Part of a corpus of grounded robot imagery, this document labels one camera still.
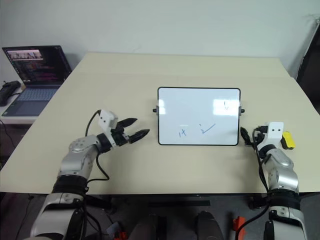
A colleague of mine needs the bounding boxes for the small black-framed whiteboard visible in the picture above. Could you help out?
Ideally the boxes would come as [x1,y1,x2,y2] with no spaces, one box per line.
[152,86,246,147]

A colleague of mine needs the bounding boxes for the dark rounded shape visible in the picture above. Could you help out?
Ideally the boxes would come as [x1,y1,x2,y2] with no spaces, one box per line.
[194,211,225,240]

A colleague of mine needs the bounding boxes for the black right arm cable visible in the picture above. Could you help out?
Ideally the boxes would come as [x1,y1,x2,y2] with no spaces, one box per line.
[251,126,270,195]

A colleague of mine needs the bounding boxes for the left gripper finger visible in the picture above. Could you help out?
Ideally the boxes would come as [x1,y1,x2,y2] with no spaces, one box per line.
[128,128,151,144]
[117,117,138,129]

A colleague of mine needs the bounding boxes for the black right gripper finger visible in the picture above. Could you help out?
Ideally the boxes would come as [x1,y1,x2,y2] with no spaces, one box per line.
[239,126,252,146]

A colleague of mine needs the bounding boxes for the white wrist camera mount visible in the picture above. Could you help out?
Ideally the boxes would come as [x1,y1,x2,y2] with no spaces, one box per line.
[98,109,120,147]
[257,121,285,151]

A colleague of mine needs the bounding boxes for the black table crossbar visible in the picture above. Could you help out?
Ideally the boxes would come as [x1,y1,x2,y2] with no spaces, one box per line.
[148,199,211,208]

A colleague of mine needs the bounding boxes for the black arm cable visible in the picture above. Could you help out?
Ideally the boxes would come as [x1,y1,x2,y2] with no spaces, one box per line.
[251,126,270,195]
[84,109,111,182]

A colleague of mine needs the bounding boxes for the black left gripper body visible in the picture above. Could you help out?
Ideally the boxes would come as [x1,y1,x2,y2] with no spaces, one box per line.
[111,126,132,147]

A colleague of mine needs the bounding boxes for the black device with cable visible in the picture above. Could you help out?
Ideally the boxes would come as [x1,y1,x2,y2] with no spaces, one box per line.
[0,80,22,107]

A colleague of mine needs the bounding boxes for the dark cabinet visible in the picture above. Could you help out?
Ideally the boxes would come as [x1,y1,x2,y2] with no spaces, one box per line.
[295,37,320,109]

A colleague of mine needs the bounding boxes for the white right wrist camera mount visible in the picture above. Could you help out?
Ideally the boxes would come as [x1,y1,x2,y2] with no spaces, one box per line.
[257,121,285,151]

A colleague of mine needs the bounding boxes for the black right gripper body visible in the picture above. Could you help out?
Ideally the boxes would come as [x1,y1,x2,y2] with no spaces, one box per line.
[251,126,267,151]

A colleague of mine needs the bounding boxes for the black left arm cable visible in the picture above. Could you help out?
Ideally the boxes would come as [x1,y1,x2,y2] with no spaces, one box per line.
[84,109,111,182]

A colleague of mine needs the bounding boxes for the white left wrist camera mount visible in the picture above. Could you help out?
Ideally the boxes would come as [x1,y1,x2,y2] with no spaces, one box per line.
[98,109,120,147]

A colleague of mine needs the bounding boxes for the orange plastic part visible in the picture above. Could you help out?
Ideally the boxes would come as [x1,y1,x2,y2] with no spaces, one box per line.
[232,215,247,232]

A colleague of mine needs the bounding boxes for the open grey laptop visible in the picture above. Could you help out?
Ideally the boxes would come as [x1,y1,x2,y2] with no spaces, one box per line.
[1,45,73,118]

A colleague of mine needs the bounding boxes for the black table foot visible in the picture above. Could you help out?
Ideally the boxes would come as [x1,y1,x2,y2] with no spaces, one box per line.
[246,195,266,211]

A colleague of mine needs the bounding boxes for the yellow black whiteboard eraser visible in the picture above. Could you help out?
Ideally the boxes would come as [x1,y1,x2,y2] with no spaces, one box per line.
[280,131,297,151]

